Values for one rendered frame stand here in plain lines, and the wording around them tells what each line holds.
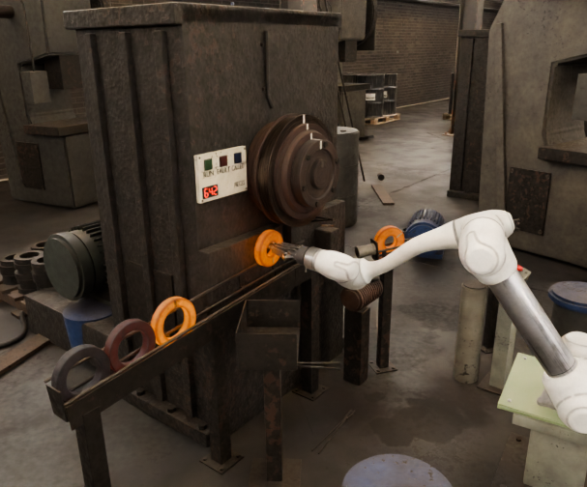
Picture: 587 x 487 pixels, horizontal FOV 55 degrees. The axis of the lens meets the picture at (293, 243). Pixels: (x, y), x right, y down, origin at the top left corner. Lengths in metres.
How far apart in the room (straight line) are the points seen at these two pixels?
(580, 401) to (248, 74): 1.63
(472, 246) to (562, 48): 3.04
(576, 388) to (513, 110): 3.14
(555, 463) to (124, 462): 1.68
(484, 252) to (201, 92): 1.13
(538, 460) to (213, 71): 1.87
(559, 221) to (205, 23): 3.33
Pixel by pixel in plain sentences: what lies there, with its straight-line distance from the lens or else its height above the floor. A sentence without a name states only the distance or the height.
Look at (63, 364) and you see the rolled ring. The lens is 1.82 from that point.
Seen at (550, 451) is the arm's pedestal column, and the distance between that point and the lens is 2.39.
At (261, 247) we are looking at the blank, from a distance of 2.27.
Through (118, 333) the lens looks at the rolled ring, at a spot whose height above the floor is 0.76.
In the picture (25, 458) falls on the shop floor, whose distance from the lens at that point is 2.76.
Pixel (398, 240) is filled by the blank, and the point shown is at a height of 0.71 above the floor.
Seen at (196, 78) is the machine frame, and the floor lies 1.51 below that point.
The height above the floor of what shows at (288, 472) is 0.01.
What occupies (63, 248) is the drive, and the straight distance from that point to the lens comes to 3.22.
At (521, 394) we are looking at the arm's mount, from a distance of 2.35.
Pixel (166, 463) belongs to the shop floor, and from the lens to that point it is 2.55.
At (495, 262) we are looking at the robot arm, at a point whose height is 1.01.
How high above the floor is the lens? 1.61
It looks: 19 degrees down
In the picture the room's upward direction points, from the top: 1 degrees counter-clockwise
